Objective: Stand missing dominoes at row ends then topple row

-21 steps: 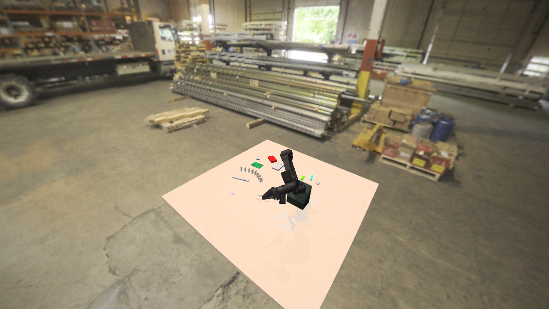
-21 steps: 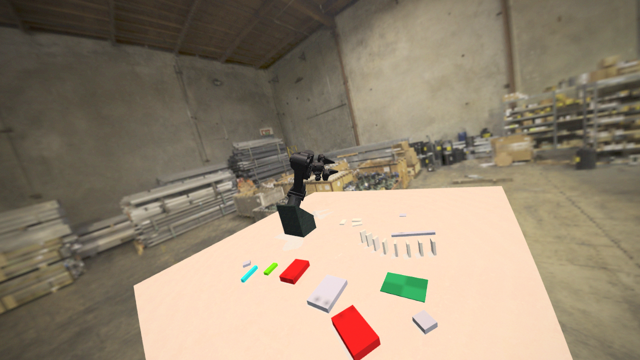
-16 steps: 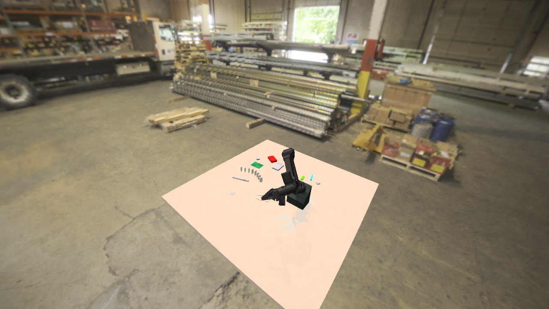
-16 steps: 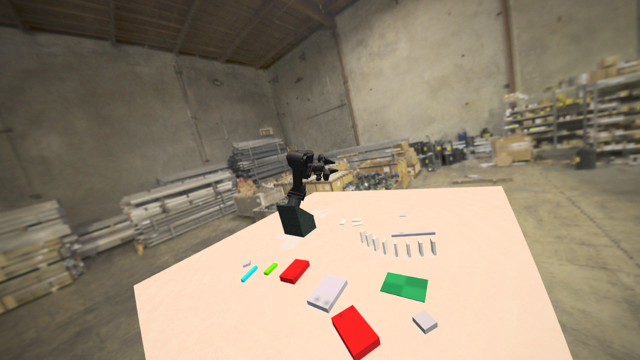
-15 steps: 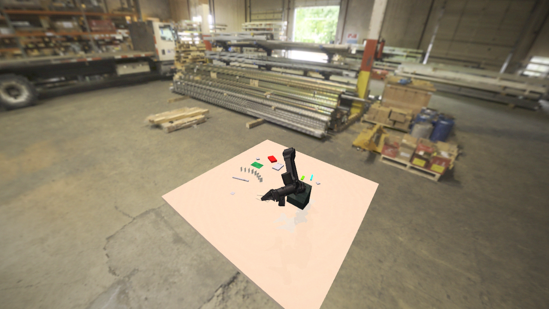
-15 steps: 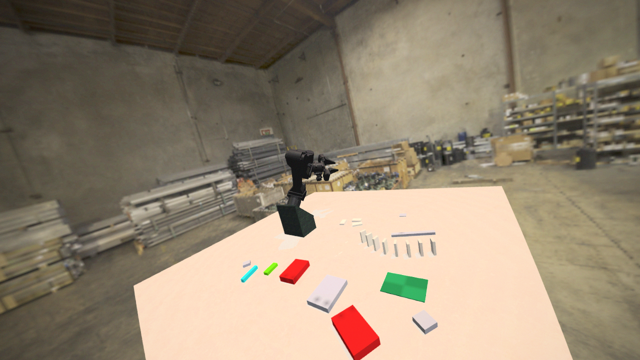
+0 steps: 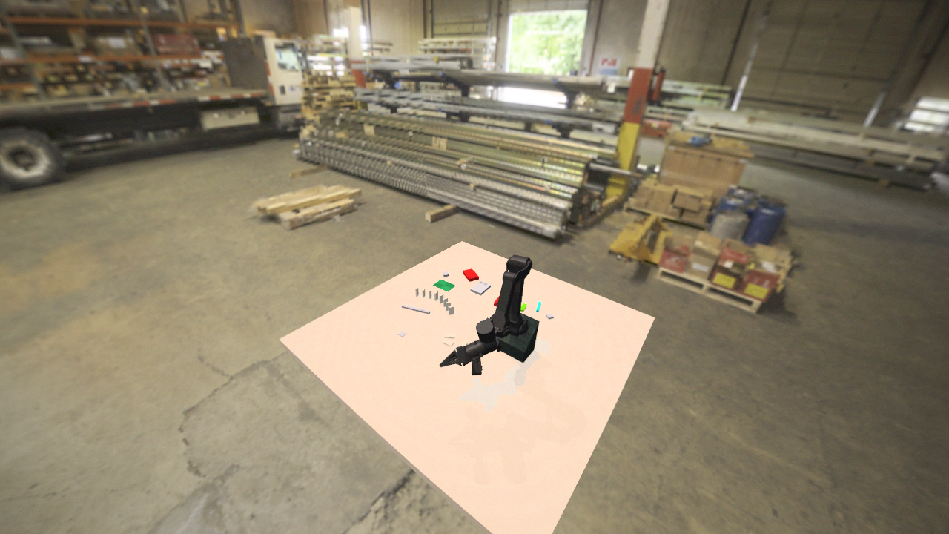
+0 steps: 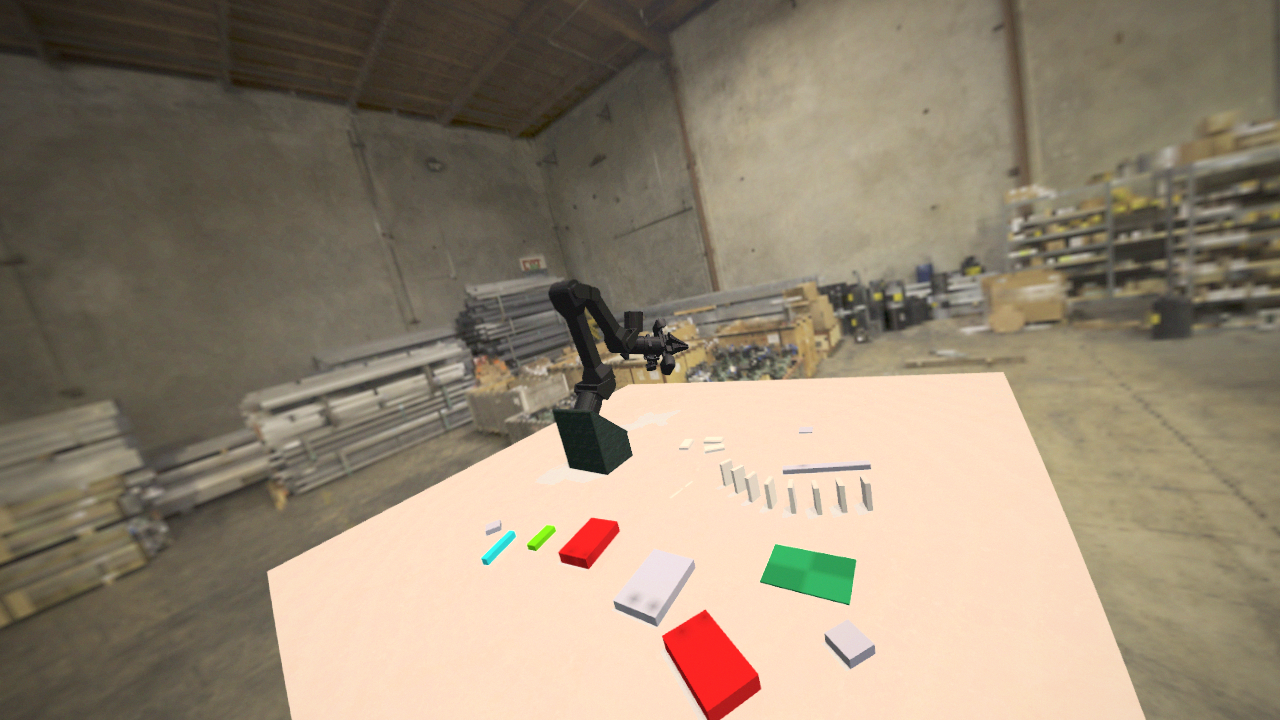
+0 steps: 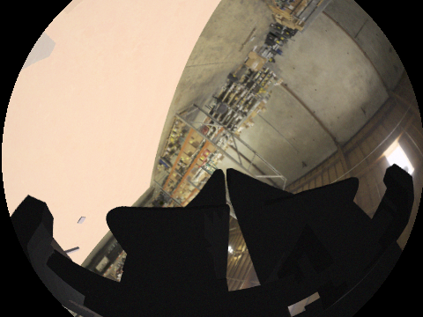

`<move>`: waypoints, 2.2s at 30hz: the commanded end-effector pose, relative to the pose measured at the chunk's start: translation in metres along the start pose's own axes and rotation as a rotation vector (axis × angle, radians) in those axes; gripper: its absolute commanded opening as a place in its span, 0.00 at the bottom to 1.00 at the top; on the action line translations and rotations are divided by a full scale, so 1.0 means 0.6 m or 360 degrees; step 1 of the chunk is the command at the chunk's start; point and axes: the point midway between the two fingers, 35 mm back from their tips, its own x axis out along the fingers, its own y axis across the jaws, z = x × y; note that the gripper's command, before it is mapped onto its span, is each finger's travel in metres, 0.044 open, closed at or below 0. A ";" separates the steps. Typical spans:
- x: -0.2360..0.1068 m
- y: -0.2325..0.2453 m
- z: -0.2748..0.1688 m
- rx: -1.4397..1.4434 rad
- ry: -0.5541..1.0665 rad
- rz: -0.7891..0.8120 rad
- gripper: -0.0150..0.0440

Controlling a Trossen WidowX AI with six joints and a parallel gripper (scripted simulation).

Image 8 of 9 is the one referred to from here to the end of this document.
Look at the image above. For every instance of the red rectangular block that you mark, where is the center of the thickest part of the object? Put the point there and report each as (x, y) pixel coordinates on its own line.
(587, 545)
(717, 674)

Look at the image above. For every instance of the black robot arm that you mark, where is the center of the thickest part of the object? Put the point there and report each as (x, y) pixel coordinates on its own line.
(569, 298)

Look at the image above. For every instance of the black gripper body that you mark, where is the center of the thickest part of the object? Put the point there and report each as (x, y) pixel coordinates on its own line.
(657, 345)

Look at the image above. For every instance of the cyan rectangular bar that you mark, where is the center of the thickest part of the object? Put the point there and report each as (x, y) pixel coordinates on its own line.
(494, 552)

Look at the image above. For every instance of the lime green rectangular block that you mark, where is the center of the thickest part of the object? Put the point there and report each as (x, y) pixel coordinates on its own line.
(541, 538)

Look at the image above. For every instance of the green flat mat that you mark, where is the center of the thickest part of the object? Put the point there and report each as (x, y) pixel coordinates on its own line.
(812, 573)

